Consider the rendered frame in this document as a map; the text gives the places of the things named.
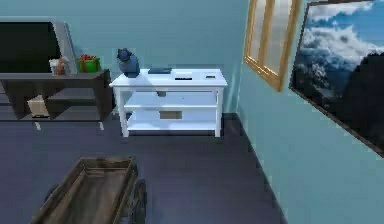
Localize black television set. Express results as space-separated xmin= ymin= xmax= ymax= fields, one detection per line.
xmin=0 ymin=16 xmax=78 ymax=75

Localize brown wooden cart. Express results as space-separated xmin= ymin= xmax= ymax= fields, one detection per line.
xmin=29 ymin=156 xmax=148 ymax=224

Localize dark blue book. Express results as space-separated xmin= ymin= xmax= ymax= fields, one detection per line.
xmin=147 ymin=67 xmax=173 ymax=75

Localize beige cardboard box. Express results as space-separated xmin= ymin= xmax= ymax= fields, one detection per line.
xmin=27 ymin=95 xmax=50 ymax=118

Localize white shelf table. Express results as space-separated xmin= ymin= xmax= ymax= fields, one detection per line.
xmin=109 ymin=68 xmax=229 ymax=139

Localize white orange figurine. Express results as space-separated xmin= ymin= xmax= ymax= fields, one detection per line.
xmin=49 ymin=55 xmax=72 ymax=76

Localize green gift box red ribbon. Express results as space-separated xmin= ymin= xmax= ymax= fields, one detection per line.
xmin=76 ymin=53 xmax=101 ymax=74

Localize wooden framed window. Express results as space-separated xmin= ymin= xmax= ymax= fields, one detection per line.
xmin=243 ymin=0 xmax=303 ymax=93

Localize grey flat box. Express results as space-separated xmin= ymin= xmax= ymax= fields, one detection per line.
xmin=159 ymin=110 xmax=183 ymax=120

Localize dark brown television stand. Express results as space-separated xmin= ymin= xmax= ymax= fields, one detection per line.
xmin=0 ymin=69 xmax=114 ymax=122

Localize framed cloud sky picture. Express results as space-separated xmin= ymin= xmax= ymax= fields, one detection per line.
xmin=288 ymin=0 xmax=384 ymax=158

